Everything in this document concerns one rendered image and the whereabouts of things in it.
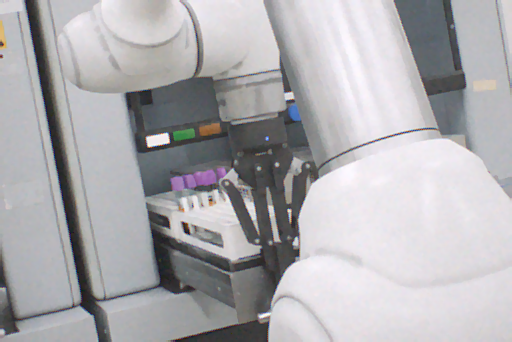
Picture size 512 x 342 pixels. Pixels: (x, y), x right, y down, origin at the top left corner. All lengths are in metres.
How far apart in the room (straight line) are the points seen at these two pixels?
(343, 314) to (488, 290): 0.11
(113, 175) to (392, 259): 1.14
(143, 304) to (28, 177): 0.28
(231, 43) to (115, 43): 0.16
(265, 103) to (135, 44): 0.20
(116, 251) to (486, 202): 1.14
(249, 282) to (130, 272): 0.41
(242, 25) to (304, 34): 0.58
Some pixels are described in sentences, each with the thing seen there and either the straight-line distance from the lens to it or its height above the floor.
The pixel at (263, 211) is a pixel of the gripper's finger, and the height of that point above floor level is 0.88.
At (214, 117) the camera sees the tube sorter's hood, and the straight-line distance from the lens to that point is 1.93.
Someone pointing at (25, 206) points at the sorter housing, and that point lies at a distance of 1.88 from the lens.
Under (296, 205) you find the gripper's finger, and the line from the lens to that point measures 1.53.
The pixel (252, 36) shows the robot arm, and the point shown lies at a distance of 1.47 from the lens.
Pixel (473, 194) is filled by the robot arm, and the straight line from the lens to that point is 0.85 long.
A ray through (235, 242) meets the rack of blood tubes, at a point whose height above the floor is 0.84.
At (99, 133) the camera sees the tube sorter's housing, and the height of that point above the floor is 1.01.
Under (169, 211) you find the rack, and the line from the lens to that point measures 1.89.
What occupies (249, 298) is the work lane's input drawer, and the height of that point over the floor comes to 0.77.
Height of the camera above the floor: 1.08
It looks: 3 degrees down
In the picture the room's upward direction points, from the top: 10 degrees counter-clockwise
